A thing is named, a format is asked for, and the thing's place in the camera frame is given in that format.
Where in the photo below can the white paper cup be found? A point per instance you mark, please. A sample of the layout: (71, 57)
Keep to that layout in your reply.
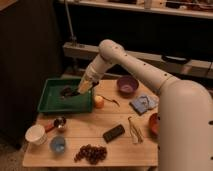
(36, 134)

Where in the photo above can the blue folded cloth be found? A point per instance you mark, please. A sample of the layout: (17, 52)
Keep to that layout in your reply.
(143, 103)

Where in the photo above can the black handle on rail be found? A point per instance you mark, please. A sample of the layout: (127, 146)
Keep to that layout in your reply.
(176, 60)

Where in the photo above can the dark chili pepper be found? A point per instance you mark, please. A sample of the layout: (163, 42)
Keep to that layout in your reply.
(112, 100)

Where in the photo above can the black dish brush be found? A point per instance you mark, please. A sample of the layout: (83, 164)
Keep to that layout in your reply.
(68, 92)

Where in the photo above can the wooden shelf with items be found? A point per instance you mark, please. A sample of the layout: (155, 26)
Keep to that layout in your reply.
(151, 6)

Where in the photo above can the grey metal rail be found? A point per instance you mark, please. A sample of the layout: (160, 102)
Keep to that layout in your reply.
(192, 68)

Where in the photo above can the purple bowl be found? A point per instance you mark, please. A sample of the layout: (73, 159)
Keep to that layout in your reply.
(127, 84)

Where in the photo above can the black rectangular block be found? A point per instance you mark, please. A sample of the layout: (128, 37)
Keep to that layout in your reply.
(113, 133)

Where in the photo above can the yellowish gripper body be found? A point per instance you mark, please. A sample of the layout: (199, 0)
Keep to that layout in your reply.
(84, 86)

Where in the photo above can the light wooden table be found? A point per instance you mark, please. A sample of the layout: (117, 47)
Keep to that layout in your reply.
(83, 129)

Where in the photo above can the orange apple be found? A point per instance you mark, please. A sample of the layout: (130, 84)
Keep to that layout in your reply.
(98, 101)

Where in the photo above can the green plastic tray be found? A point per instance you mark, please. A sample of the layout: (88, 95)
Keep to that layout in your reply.
(51, 101)

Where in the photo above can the red handled metal scoop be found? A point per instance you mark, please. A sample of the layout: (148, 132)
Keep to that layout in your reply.
(59, 124)

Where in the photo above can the bunch of dark grapes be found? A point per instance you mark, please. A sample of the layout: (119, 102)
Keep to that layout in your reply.
(92, 154)

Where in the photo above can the red-brown bowl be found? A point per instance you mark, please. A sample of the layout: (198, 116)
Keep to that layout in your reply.
(153, 124)

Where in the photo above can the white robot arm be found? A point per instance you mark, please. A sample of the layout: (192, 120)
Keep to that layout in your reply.
(185, 109)

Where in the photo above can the small blue bowl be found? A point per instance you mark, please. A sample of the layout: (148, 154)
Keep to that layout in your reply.
(57, 145)

